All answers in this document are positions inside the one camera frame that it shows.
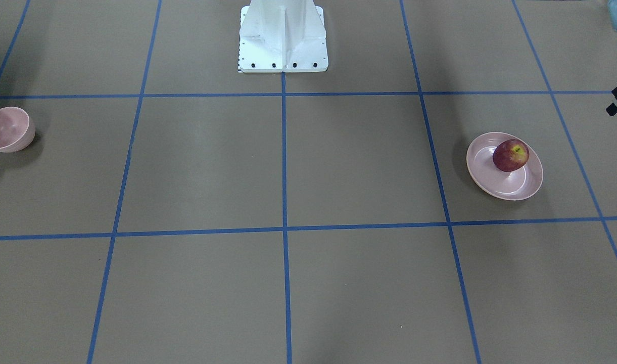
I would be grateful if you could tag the pink bowl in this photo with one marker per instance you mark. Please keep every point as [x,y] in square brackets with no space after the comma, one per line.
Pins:
[17,129]

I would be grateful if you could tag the red apple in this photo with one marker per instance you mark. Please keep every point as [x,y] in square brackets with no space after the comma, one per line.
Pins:
[511,155]

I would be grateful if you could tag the pink plate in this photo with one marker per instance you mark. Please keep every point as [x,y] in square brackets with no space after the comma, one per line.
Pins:
[512,186]

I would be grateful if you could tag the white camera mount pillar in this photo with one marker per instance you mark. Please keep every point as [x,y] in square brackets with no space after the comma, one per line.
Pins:
[282,36]

